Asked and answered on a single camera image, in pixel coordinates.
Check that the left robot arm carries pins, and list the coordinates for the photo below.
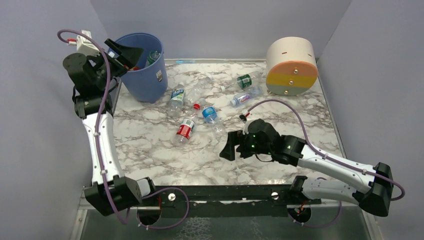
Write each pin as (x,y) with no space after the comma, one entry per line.
(111,191)

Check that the clear bottle red cap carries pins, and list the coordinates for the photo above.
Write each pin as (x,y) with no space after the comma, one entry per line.
(198,90)

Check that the blue green label bottle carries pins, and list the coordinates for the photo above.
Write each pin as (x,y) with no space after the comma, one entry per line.
(176,102)

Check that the dark green label bottle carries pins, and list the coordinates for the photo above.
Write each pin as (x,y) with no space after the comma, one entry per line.
(242,82)

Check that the cream cylinder with striped face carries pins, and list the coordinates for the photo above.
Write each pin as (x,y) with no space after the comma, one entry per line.
(291,67)

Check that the red label clear bottle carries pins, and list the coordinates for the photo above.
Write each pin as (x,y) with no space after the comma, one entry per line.
(184,132)

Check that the blue plastic bin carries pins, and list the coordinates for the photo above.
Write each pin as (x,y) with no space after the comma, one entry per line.
(146,83)

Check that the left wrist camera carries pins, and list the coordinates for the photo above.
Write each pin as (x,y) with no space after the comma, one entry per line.
(83,46)

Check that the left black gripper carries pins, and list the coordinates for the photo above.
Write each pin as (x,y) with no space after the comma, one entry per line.
(116,56)

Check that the blue label clear bottle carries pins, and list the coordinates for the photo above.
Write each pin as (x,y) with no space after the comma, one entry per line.
(211,117)

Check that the green white label bottle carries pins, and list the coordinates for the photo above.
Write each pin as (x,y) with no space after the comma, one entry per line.
(152,57)

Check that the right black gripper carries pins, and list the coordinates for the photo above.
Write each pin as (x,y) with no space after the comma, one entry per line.
(238,143)

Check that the Ganten small water bottle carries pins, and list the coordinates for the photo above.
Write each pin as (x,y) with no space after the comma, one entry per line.
(243,97)

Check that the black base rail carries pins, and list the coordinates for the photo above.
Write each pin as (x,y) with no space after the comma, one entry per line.
(220,201)

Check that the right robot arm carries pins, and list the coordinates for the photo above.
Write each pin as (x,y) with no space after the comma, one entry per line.
(367,186)

